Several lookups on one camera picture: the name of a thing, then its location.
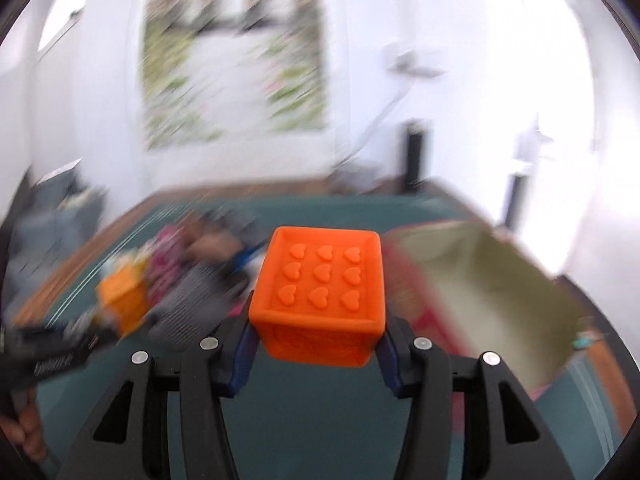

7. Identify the person's left hand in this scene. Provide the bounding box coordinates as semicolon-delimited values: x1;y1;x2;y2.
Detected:
1;388;48;463

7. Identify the lotus wall painting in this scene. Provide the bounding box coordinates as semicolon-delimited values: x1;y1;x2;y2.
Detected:
141;0;329;151

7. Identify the white socket cable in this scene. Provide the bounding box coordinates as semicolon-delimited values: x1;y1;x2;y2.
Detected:
334;79;417;172

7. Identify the green table mat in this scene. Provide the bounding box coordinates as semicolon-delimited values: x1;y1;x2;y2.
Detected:
38;194;625;479

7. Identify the red storage box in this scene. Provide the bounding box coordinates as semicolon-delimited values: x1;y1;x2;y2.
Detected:
381;221;587;398

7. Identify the orange heart-pattern cube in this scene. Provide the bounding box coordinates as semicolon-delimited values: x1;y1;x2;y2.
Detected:
248;226;386;367

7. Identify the white wall socket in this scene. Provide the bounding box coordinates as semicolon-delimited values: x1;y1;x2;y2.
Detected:
382;42;446;79

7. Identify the black thermos bottle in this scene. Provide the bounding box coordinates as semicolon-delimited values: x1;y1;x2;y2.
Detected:
402;120;432;194

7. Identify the pink leopard fuzzy sock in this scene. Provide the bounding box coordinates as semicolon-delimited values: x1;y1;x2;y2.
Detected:
144;223;186;306

